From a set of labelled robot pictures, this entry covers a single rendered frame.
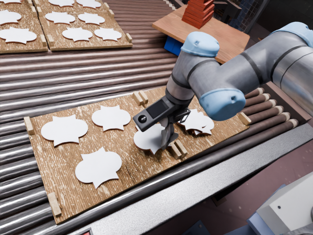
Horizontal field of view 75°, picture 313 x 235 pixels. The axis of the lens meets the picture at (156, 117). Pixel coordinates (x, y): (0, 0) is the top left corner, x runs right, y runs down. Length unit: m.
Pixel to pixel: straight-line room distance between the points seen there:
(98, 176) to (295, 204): 0.62
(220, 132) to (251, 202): 1.25
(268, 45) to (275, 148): 0.70
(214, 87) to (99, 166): 0.41
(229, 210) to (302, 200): 1.12
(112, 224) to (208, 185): 0.34
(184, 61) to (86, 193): 0.43
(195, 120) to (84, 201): 0.49
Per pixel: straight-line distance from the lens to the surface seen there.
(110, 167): 0.65
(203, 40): 0.46
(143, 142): 0.65
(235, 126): 0.97
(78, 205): 0.62
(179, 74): 0.48
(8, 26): 1.23
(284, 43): 0.42
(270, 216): 0.86
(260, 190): 2.19
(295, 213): 0.84
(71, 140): 0.69
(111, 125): 0.73
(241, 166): 0.88
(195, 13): 1.34
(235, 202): 1.97
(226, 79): 0.40
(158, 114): 0.53
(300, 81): 0.36
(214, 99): 0.38
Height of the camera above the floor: 1.53
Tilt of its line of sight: 47 degrees down
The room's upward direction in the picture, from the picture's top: 22 degrees clockwise
